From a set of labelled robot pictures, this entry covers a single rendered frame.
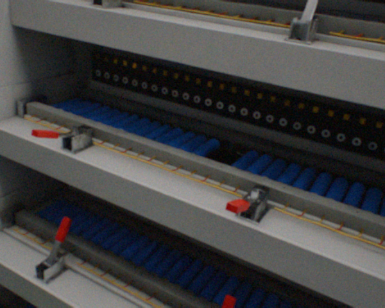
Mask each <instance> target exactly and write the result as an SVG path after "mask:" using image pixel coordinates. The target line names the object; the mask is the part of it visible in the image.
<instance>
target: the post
mask: <svg viewBox="0 0 385 308"><path fill-rule="evenodd" d="M94 47H95V44H93V43H90V42H84V41H80V40H75V39H71V38H66V37H64V36H60V35H55V34H51V33H46V32H43V31H37V30H31V29H28V28H23V27H20V26H14V25H12V15H11V14H10V0H0V88H1V87H7V86H10V85H16V84H19V83H24V82H28V81H34V80H39V79H43V78H48V77H52V76H58V75H61V74H67V73H73V72H77V75H78V98H79V97H80V90H82V89H85V88H86V87H87V86H86V84H87V81H88V77H89V72H90V66H91V62H92V50H94ZM45 176H48V175H46V174H44V173H41V172H40V171H37V170H35V169H33V168H30V167H28V166H25V165H23V164H20V163H18V162H16V161H14V160H11V159H9V158H6V157H4V156H1V155H0V198H1V197H3V196H6V195H7V194H10V193H12V192H14V191H16V190H19V189H21V188H23V187H25V186H27V185H30V184H32V183H33V182H35V181H37V180H40V179H41V178H44V177H45ZM65 185H66V182H63V181H61V180H59V179H58V193H59V192H61V191H63V190H65ZM2 288H4V286H2V285H1V284H0V289H2Z"/></svg>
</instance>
